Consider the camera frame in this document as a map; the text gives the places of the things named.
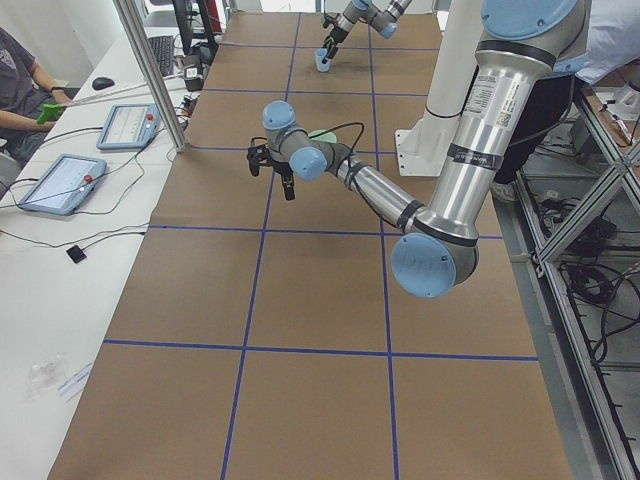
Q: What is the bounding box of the far blue teach pendant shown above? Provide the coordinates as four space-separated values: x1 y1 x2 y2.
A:
96 104 161 151

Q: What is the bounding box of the light blue plastic cup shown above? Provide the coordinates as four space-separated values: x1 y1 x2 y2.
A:
315 48 331 73

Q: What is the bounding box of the near blue teach pendant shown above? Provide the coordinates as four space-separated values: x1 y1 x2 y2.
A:
18 154 107 216

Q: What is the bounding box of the blue teach pendant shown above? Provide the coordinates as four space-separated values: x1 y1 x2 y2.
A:
96 104 161 151
18 154 107 216

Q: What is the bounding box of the black computer mouse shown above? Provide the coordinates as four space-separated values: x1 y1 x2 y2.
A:
91 77 115 91

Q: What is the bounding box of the green ceramic bowl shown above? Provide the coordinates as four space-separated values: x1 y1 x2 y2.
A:
308 130 338 144

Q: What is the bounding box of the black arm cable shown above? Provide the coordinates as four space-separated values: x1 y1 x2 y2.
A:
319 121 365 161

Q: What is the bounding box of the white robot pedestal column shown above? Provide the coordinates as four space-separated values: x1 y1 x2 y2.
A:
424 0 483 140

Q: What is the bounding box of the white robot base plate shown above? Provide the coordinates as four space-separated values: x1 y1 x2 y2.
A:
395 128 444 177

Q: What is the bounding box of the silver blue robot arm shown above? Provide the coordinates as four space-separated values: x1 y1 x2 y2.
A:
323 0 412 50
247 1 591 298

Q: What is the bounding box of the black keyboard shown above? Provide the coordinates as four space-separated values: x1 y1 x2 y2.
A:
147 35 174 77

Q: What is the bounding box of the small black square device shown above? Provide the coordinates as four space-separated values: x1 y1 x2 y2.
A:
66 245 86 264

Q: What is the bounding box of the clear plastic bag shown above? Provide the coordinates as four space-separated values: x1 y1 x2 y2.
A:
25 354 67 400

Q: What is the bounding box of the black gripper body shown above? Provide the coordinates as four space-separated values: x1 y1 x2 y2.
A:
323 17 346 50
246 144 293 177

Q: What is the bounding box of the seated person grey shirt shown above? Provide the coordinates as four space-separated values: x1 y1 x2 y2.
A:
1 29 77 167

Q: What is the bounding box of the aluminium frame post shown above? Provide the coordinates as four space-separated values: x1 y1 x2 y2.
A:
113 0 186 152

